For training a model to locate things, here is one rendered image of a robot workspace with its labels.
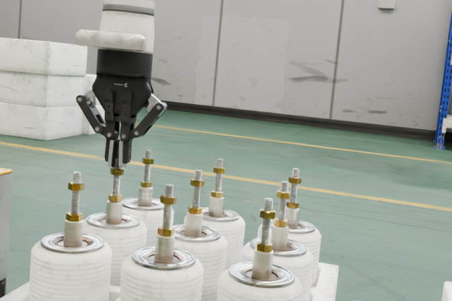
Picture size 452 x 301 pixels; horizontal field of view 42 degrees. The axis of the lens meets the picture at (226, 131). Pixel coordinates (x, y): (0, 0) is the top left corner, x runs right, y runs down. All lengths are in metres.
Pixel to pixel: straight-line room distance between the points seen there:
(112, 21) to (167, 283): 0.35
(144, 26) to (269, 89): 5.11
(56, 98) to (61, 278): 2.78
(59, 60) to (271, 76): 2.90
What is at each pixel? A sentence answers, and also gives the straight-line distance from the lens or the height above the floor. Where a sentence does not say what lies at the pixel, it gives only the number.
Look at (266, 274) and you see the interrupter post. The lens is 0.68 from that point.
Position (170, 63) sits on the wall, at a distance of 6.24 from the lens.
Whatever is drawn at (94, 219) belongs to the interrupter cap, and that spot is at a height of 0.25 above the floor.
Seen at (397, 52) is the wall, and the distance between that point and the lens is 5.72.
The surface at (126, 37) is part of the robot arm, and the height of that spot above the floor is 0.51.
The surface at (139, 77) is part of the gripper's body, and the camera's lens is 0.81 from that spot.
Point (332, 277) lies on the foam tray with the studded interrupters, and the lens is 0.94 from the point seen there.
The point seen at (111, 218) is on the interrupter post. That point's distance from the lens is 0.85.
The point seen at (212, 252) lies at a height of 0.24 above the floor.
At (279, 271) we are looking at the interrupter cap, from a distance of 0.70.
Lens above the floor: 0.48
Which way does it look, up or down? 6 degrees down
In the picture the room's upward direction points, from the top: 5 degrees clockwise
